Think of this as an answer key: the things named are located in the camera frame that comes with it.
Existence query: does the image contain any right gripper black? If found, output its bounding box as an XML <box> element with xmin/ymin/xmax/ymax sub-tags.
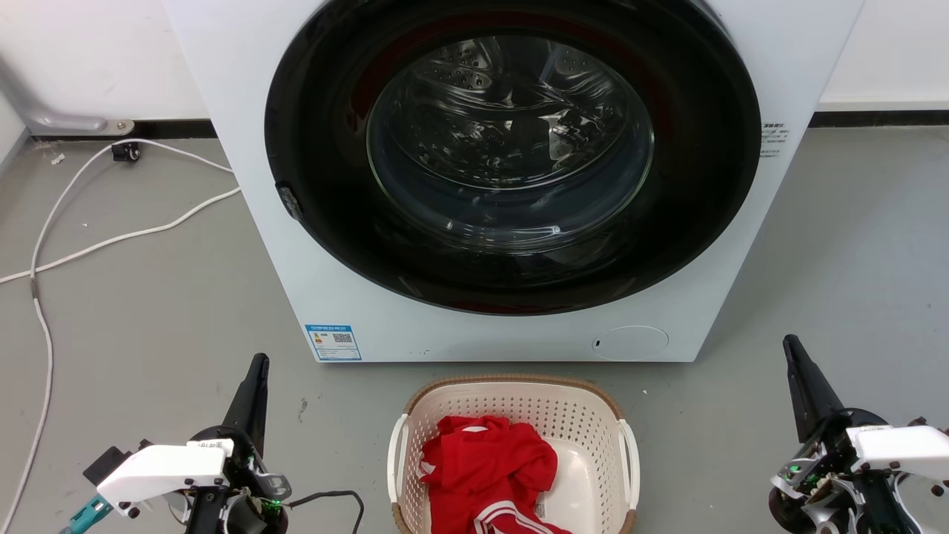
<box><xmin>768</xmin><ymin>334</ymin><xmax>920</xmax><ymax>534</ymax></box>

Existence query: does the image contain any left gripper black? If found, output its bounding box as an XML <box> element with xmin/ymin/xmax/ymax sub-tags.
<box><xmin>183</xmin><ymin>353</ymin><xmax>293</xmax><ymax>534</ymax></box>

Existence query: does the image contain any cream perforated laundry basket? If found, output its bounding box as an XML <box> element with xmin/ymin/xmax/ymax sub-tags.
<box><xmin>386</xmin><ymin>375</ymin><xmax>641</xmax><ymax>534</ymax></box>

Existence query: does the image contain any blue energy label sticker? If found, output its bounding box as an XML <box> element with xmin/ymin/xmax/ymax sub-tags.
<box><xmin>305</xmin><ymin>323</ymin><xmax>363</xmax><ymax>363</ymax></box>

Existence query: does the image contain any round white filter cover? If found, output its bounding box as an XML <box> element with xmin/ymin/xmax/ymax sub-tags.
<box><xmin>591</xmin><ymin>326</ymin><xmax>670</xmax><ymax>362</ymax></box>

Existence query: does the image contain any red garment with white stripes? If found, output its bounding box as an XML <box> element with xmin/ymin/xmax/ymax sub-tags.
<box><xmin>420</xmin><ymin>415</ymin><xmax>573</xmax><ymax>534</ymax></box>

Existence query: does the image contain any small black text sticker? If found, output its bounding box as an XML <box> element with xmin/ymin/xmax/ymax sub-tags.
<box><xmin>759</xmin><ymin>122</ymin><xmax>791</xmax><ymax>159</ymax></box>

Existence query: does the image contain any white front-load washing machine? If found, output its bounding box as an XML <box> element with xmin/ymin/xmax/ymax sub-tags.
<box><xmin>162</xmin><ymin>0</ymin><xmax>867</xmax><ymax>364</ymax></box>

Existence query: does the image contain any black round glass washer door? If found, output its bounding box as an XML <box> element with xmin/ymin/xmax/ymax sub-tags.
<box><xmin>264</xmin><ymin>0</ymin><xmax>763</xmax><ymax>316</ymax></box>

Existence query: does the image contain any thin black left gripper cable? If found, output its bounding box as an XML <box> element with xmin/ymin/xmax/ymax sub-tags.
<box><xmin>286</xmin><ymin>489</ymin><xmax>366</xmax><ymax>534</ymax></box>

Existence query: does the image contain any white power cable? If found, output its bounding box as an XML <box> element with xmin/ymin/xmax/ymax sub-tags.
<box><xmin>0</xmin><ymin>186</ymin><xmax>242</xmax><ymax>286</ymax></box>

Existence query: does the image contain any long white looping cable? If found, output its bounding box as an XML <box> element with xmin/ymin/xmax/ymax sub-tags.
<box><xmin>0</xmin><ymin>138</ymin><xmax>235</xmax><ymax>529</ymax></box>

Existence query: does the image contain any grey wall pipe with bracket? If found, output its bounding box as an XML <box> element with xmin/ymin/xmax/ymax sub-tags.
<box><xmin>0</xmin><ymin>53</ymin><xmax>136</xmax><ymax>139</ymax></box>

